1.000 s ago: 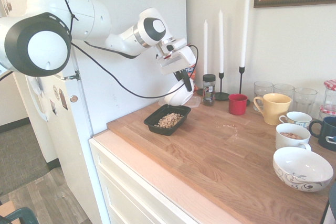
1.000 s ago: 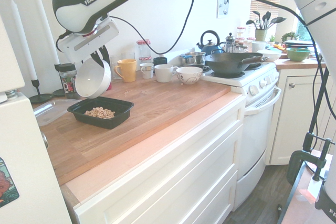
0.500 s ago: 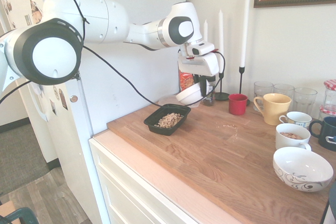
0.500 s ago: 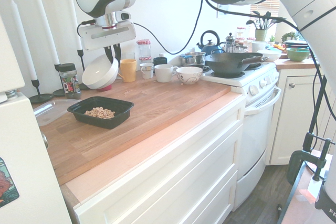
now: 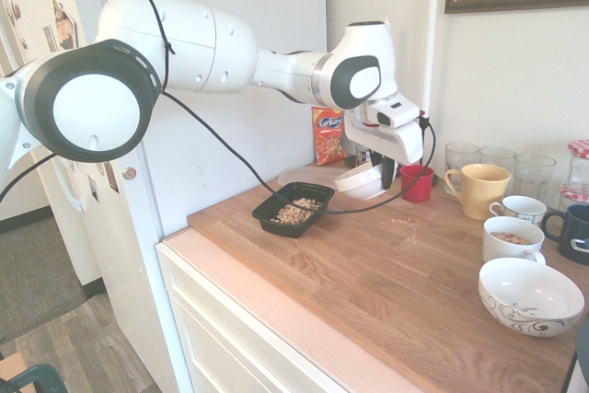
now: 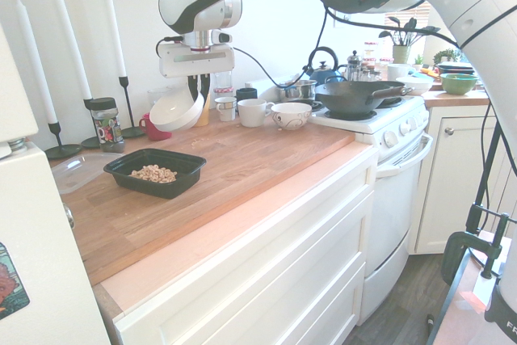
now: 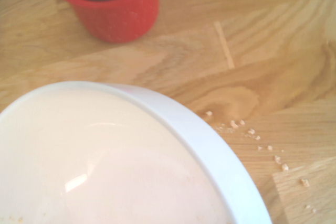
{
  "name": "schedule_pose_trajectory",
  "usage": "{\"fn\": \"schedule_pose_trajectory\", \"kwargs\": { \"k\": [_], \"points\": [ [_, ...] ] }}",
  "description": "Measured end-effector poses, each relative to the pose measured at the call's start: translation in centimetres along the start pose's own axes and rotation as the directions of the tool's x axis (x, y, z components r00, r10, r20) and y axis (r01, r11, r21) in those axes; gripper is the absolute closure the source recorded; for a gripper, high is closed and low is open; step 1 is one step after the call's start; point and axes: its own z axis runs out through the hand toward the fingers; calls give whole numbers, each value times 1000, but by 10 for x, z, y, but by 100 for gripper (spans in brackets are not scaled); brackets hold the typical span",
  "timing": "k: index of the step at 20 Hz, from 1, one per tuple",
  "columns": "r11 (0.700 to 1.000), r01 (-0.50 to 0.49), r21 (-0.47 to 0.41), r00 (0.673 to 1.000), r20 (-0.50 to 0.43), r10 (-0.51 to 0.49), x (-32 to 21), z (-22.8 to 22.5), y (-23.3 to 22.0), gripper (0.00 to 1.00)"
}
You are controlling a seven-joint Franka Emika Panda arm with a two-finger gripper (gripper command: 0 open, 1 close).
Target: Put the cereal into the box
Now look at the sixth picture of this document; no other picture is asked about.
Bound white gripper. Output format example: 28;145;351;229
158;43;236;105

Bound plain white cereal bowl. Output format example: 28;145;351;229
149;82;206;133

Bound beige cereal rings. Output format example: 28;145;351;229
128;164;179;184

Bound black plastic food box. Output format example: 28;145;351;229
103;148;208;200

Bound tall jar red chequered lid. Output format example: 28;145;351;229
213;71;234;90

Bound yellow mug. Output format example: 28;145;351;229
191;92;212;128

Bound white cup with patterned band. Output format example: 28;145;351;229
214;96;238;122

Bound navy blue mug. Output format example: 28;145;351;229
235;87;259;106

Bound large plain white cup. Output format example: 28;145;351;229
237;99;275;128

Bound red mug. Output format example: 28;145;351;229
138;113;163;141

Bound white bowl with swirl pattern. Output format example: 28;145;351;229
270;103;313;132

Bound stainless steel pot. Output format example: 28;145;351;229
276;79;319;103

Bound spice jar with black lid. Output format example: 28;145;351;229
89;97;126;154

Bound tall white taper candle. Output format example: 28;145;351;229
99;0;127;78

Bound blue kettle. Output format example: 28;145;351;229
302;46;347;86

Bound black wok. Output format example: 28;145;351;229
314;81;414;116

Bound clear plastic lid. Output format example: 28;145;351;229
50;152;122;196

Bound glass French press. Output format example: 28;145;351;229
346;50;364;83

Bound round metal fridge knob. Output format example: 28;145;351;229
63;203;77;229

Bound white drawer cabinet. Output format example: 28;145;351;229
112;150;379;345

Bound plain white mug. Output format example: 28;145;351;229
386;63;416;82

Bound pale utensil crock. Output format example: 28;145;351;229
392;44;412;65

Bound wide white bowl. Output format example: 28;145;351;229
395;76;435;97

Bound potted plant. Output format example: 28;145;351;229
385;0;433;45

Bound white stove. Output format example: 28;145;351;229
258;78;434;326

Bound small green plant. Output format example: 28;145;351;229
432;48;461;66

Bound dark blue tray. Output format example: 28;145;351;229
435;61;477;76

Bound green bowl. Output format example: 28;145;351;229
439;73;480;96

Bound orange animal fridge magnet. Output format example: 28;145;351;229
0;242;32;320

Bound white cabinet with knob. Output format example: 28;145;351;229
415;104;517;255

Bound green metal clamp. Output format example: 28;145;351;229
441;203;515;286

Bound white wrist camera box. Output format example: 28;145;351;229
210;28;234;45

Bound black cable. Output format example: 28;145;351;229
155;5;511;277

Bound black camera stand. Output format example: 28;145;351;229
464;118;512;237

